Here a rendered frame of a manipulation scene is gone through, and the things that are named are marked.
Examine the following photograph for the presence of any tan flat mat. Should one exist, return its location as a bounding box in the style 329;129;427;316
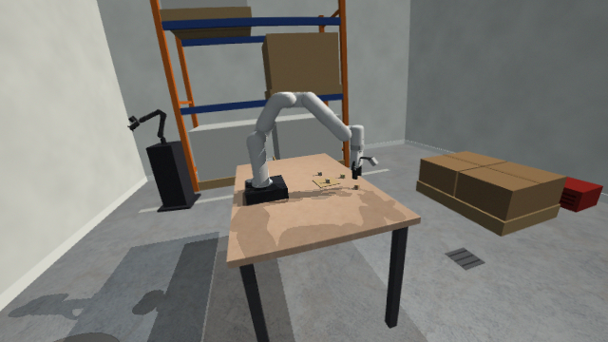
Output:
313;177;341;188

